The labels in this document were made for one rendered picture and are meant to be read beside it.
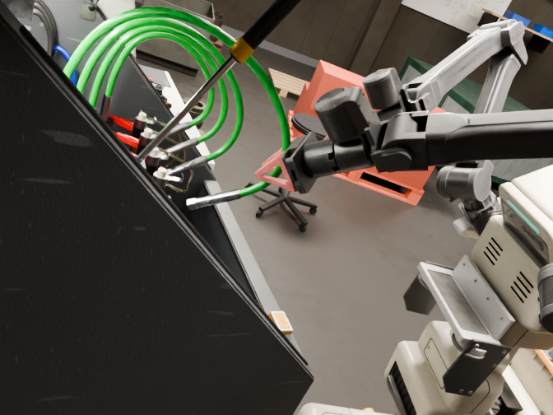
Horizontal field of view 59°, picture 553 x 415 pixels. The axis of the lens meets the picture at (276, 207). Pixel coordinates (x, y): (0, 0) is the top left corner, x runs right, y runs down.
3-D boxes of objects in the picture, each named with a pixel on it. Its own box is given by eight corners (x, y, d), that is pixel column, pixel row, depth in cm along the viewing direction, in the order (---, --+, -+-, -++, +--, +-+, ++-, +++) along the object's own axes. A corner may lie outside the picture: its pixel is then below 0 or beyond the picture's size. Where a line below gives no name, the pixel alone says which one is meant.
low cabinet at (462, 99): (380, 107, 722) (407, 54, 684) (480, 142, 777) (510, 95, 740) (435, 172, 552) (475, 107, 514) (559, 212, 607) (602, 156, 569)
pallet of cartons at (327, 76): (423, 207, 444) (471, 130, 407) (284, 163, 411) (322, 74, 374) (393, 161, 527) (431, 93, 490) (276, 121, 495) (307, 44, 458)
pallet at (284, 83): (271, 94, 570) (275, 86, 565) (264, 74, 631) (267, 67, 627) (353, 120, 604) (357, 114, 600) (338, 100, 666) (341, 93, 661)
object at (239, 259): (275, 414, 97) (306, 361, 89) (255, 417, 95) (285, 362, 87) (200, 226, 142) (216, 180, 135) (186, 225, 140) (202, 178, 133)
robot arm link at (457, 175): (492, 189, 120) (471, 188, 124) (479, 159, 115) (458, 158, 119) (475, 216, 117) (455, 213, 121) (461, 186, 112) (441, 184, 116)
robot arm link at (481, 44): (526, 38, 118) (483, 45, 127) (522, 15, 116) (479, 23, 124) (429, 119, 98) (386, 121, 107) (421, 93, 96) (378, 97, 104)
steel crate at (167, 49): (128, 58, 486) (143, -6, 457) (134, 34, 563) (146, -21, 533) (201, 81, 512) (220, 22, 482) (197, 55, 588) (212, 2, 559)
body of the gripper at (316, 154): (281, 160, 75) (324, 151, 71) (304, 132, 82) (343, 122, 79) (297, 195, 77) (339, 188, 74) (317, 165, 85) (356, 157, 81)
